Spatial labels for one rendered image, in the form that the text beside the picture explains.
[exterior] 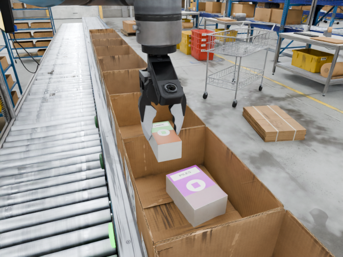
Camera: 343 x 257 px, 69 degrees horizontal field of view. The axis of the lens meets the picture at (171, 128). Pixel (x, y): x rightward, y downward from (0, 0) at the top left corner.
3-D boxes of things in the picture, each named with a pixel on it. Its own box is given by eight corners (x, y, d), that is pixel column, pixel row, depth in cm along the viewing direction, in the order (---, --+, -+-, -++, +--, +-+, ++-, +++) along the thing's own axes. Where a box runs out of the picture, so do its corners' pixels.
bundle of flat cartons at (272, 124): (241, 115, 336) (243, 106, 329) (275, 113, 340) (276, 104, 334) (264, 142, 275) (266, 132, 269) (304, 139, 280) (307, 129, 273)
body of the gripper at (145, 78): (169, 91, 62) (169, 39, 56) (181, 103, 54) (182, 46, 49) (139, 94, 60) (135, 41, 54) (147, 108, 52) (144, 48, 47)
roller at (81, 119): (11, 132, 153) (8, 125, 150) (99, 120, 167) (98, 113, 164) (9, 136, 148) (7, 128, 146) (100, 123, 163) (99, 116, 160)
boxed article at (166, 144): (157, 162, 55) (157, 145, 53) (147, 139, 64) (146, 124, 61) (181, 158, 57) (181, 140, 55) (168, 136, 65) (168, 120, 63)
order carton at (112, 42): (94, 57, 249) (91, 39, 241) (123, 55, 257) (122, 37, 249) (96, 67, 216) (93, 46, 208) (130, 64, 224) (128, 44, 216)
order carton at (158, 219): (125, 181, 86) (120, 138, 78) (203, 164, 94) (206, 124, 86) (154, 298, 53) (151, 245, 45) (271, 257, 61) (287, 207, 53)
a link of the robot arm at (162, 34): (189, 20, 46) (136, 22, 43) (188, 48, 48) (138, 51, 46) (173, 17, 53) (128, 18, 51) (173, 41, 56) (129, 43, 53)
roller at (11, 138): (6, 143, 142) (3, 135, 139) (101, 129, 156) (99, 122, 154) (4, 147, 138) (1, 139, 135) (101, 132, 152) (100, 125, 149)
